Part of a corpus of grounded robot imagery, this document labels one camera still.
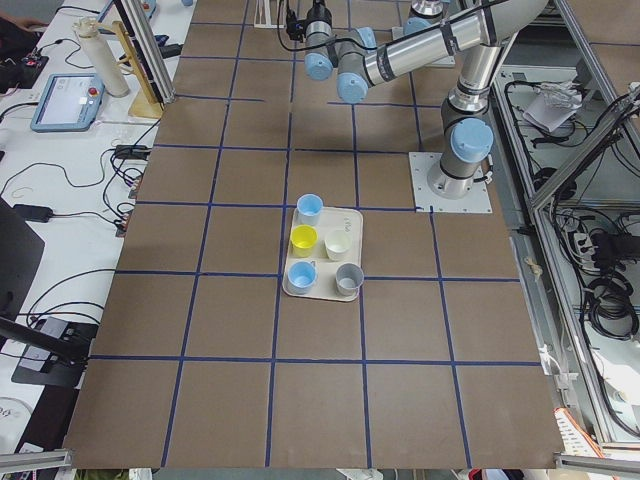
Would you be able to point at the cream serving tray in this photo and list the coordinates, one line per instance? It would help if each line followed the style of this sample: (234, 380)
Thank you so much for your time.
(331, 218)

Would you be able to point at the black monitor stand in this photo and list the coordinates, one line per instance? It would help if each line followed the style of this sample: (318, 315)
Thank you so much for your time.
(56, 350)

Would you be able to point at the wooden mug tree stand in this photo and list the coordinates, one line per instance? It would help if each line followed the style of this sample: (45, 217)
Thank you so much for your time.
(145, 104)

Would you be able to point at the cream plastic cup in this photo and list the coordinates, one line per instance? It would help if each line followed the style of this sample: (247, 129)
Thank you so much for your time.
(337, 244)

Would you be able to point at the grey plastic cup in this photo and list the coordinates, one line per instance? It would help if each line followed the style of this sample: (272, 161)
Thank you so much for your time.
(349, 278)

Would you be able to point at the white cylindrical bottle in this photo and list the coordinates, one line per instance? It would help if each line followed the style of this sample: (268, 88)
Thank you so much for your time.
(101, 57)

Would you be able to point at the yellow plastic cup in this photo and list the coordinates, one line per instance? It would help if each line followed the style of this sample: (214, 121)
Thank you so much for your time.
(303, 239)

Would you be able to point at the aluminium frame post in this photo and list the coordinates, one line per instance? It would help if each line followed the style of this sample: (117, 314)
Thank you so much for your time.
(140, 32)

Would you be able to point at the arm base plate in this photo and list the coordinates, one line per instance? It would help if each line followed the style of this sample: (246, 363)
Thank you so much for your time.
(436, 192)

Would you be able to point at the blue plastic cup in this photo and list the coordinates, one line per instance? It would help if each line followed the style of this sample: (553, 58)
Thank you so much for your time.
(309, 208)
(301, 277)

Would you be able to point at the blue teach pendant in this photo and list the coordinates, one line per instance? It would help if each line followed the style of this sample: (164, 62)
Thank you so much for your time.
(69, 103)

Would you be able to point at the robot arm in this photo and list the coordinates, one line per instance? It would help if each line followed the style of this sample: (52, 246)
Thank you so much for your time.
(481, 32)

